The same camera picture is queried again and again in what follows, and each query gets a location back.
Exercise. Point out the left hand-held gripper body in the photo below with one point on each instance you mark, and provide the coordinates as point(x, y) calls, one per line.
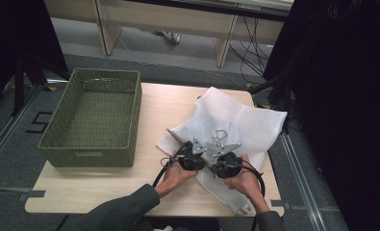
point(192, 157)

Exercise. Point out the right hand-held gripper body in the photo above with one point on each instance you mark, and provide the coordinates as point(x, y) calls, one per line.
point(227, 163)

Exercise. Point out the white mesh laundry bag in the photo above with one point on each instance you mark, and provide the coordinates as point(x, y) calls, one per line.
point(251, 128)

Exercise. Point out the green woven basket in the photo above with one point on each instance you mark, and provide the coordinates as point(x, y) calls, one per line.
point(94, 122)

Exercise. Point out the person's left hand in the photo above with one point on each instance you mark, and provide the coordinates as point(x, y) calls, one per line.
point(174, 178)

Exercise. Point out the person's right hand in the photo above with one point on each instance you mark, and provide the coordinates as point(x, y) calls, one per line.
point(247, 184)

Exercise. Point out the black metal stand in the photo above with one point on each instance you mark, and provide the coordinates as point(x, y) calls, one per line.
point(282, 93)
point(19, 86)

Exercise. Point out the grey shoe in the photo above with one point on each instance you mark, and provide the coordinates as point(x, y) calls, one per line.
point(171, 37)

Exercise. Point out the black curtain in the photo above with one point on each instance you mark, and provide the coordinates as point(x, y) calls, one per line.
point(11, 38)
point(344, 96)

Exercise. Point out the light wooden bench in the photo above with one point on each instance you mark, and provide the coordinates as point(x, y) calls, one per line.
point(165, 22)

